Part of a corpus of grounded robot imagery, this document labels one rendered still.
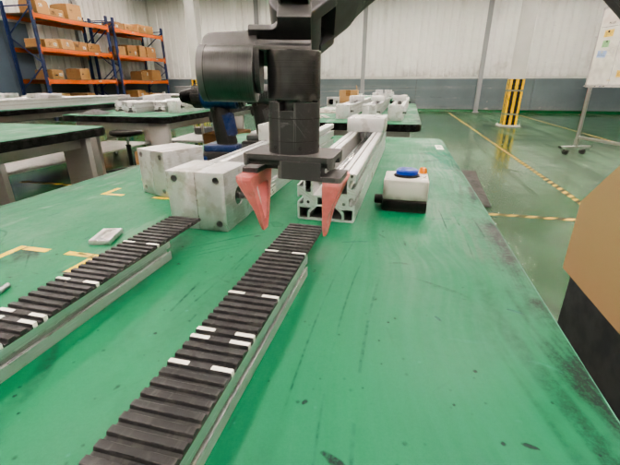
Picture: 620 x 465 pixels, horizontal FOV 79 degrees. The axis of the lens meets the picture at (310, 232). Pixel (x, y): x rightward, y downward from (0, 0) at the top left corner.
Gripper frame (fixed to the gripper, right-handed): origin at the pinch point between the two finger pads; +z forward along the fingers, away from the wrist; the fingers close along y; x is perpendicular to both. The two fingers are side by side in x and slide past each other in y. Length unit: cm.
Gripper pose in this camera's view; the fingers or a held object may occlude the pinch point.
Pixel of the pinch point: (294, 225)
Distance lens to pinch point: 46.6
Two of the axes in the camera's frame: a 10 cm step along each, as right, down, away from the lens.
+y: -9.7, -1.0, 2.3
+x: -2.5, 3.5, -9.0
